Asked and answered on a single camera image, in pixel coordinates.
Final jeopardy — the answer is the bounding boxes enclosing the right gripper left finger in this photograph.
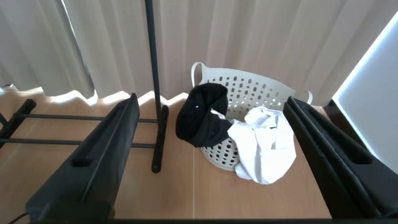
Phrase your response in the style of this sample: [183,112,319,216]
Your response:
[25,92,141,220]

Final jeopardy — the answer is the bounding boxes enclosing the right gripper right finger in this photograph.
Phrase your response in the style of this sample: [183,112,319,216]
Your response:
[282,96,398,218]

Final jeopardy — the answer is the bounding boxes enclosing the black shorts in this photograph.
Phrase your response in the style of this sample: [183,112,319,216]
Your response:
[175,82,234,149]

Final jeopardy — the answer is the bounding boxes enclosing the black clothes rack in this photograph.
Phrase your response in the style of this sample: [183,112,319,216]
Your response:
[0,0,170,174]

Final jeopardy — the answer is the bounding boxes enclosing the white laundry basket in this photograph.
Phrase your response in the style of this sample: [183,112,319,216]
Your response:
[190,62,313,172]

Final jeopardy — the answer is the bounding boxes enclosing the white garment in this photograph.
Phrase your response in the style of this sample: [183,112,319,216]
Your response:
[211,105,297,185]

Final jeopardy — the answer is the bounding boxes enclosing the beige curtain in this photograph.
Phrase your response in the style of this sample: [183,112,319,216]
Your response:
[0,0,398,106]

